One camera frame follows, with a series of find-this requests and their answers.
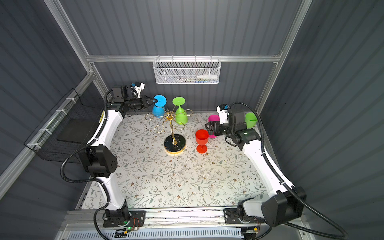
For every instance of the aluminium corner frame post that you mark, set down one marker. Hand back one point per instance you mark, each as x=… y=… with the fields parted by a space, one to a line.
x=93 y=75

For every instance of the green wine glass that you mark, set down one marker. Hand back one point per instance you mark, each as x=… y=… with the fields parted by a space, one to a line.
x=251 y=120
x=181 y=117

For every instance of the gold wire glass rack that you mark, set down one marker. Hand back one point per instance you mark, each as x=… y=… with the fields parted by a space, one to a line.
x=174 y=144

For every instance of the blue wine glass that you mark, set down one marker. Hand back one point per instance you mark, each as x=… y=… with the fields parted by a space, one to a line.
x=159 y=107

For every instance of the white mesh wall basket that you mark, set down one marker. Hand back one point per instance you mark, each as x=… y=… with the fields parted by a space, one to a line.
x=187 y=72

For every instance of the pink wine glass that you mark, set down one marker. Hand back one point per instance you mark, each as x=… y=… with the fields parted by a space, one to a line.
x=212 y=127

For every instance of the right aluminium corner post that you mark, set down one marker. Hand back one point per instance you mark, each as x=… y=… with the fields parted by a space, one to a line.
x=286 y=47

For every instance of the white vented cover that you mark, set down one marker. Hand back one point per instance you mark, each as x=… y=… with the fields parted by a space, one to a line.
x=221 y=233

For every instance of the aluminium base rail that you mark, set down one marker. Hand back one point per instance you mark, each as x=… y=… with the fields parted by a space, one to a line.
x=169 y=218

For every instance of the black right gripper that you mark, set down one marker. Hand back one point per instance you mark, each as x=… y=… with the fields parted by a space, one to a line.
x=212 y=124

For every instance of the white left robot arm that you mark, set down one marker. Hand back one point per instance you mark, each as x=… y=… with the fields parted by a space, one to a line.
x=98 y=160

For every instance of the red wine glass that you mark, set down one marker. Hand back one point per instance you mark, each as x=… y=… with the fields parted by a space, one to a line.
x=202 y=137

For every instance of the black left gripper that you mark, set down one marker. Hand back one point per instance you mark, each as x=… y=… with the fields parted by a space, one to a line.
x=144 y=99

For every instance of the black wire side basket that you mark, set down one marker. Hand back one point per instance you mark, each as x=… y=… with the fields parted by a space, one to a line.
x=71 y=125

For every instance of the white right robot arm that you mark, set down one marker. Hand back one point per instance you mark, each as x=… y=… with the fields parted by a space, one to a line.
x=281 y=206

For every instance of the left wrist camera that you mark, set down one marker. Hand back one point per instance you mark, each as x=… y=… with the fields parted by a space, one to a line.
x=136 y=89

